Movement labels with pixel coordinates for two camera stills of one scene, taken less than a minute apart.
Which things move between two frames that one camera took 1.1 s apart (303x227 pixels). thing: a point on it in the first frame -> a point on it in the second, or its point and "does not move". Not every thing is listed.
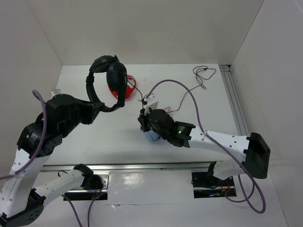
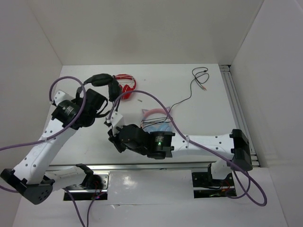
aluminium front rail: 167,166 does not move
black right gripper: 142,119 -> 114,140
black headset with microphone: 117,76 -> 114,90
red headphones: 129,91 does not move
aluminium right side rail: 234,100 does not move
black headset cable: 202,72 -> 190,94
